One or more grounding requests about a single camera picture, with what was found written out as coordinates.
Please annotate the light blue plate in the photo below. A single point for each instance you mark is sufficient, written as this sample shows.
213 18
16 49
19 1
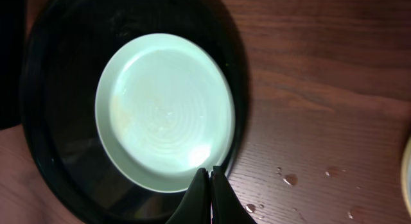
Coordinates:
406 174
163 110

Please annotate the round black tray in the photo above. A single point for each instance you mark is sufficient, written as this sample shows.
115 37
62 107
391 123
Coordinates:
69 45

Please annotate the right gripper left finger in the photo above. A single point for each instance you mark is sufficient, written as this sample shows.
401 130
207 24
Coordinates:
195 207

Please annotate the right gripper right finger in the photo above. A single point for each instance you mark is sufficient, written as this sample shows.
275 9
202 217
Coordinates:
227 209

